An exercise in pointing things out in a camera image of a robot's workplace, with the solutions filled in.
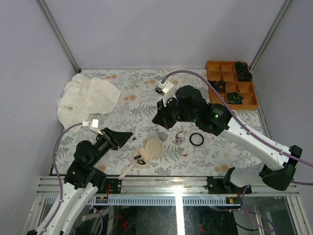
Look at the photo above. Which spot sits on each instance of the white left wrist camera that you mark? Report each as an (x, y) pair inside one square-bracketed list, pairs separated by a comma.
[(93, 126)]

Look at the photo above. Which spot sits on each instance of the aluminium front rail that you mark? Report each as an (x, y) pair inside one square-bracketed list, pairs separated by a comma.
[(165, 186)]

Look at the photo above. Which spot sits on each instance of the black flower orange dots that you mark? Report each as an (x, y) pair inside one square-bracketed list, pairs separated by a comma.
[(219, 86)]

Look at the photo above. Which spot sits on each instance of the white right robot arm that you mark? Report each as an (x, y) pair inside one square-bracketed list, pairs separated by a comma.
[(276, 170)]

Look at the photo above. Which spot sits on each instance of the crumpled white cloth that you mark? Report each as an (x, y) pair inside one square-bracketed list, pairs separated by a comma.
[(84, 96)]

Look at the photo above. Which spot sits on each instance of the black fabric flower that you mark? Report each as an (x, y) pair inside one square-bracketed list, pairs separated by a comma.
[(241, 66), (244, 76)]

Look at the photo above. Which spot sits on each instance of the black fabric flower top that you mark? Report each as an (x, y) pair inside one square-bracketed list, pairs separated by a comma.
[(241, 66)]

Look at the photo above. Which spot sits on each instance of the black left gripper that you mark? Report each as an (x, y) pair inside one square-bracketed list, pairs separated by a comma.
[(119, 138)]

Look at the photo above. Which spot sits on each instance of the beige round jewelry case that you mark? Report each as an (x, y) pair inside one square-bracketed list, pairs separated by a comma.
[(142, 157)]

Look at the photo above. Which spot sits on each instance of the black flower yellow green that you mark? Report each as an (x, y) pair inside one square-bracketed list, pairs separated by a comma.
[(234, 98)]

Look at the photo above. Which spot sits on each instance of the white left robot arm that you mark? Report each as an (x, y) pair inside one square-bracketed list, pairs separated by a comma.
[(81, 182)]

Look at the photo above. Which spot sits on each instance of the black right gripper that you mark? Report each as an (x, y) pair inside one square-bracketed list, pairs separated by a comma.
[(162, 117)]

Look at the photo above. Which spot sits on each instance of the floral patterned table mat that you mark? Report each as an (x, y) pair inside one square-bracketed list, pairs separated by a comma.
[(134, 112)]

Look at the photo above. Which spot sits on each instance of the wooden compartment tray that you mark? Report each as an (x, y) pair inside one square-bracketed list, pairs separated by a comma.
[(225, 71)]

